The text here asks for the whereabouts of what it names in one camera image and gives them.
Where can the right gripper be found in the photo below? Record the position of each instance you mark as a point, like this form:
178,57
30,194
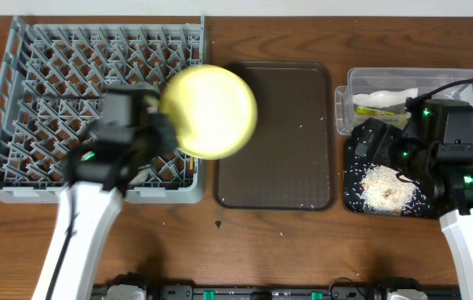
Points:
389,136

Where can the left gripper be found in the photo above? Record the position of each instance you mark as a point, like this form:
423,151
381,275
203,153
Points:
163,136

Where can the white napkin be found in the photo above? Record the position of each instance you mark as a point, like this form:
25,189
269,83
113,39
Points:
384,99

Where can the green orange snack wrapper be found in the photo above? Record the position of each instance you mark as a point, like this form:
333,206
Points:
367,111

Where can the yellow plate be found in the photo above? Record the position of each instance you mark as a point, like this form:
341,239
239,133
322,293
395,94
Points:
213,111

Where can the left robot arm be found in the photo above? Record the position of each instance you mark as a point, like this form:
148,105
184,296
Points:
88,206

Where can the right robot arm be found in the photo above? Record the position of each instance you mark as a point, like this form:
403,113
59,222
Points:
450,189

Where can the clear plastic waste bin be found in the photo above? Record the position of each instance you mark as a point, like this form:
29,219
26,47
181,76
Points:
366,80

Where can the black waste tray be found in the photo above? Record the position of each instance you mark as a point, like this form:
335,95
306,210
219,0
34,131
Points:
353,191

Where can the grey dishwasher rack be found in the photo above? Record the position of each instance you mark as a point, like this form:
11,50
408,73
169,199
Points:
51,81

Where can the white cup in rack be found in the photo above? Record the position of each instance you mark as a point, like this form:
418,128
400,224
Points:
140,178

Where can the rice and food scraps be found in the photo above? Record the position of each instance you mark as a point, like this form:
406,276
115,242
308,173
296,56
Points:
386,189

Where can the dark brown serving tray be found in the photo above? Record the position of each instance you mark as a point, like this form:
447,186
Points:
289,163

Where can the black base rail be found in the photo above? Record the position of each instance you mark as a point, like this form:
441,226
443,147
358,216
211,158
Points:
135,286

